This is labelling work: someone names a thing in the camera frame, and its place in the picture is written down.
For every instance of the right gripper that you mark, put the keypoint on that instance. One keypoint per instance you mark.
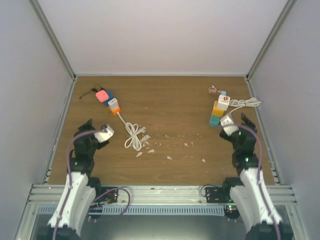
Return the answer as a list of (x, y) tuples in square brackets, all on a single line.
[(246, 121)]

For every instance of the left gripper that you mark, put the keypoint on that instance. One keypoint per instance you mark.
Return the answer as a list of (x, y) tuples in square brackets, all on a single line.
[(87, 125)]

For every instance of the white charger plug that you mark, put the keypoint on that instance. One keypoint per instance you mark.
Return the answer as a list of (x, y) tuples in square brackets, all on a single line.
[(113, 104)]

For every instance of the pink plug adapter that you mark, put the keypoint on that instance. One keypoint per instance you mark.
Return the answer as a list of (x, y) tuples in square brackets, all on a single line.
[(102, 96)]

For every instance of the blue cube socket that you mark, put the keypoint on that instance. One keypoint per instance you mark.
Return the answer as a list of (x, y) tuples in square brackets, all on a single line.
[(111, 96)]

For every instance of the orange power strip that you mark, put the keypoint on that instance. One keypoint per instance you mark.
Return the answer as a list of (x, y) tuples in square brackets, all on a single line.
[(115, 111)]

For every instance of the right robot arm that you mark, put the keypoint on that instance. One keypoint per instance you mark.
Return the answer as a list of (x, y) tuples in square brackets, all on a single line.
[(248, 190)]

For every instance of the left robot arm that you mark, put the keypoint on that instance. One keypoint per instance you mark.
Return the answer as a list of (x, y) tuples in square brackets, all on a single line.
[(80, 187)]

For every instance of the yellow cube socket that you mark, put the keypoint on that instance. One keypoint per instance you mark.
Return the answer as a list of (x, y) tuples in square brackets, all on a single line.
[(216, 111)]

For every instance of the teal power strip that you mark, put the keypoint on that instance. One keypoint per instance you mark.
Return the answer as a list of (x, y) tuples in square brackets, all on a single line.
[(214, 121)]

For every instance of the white cube adapter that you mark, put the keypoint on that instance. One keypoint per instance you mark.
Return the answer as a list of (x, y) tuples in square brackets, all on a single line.
[(223, 102)]

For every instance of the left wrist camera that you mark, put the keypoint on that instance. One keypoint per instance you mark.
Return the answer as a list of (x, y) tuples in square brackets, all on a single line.
[(105, 133)]

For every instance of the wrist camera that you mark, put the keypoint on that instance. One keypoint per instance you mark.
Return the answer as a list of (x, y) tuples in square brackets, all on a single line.
[(228, 125), (105, 133)]

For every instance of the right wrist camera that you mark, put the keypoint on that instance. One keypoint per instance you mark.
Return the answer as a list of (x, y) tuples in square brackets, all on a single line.
[(228, 125)]

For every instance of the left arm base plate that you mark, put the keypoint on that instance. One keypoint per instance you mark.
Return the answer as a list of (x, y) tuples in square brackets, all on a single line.
[(109, 198)]

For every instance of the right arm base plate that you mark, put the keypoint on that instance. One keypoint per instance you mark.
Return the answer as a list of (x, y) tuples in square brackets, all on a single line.
[(214, 194)]

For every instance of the grey cable duct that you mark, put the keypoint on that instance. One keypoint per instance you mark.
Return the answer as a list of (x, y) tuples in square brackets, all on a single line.
[(160, 210)]

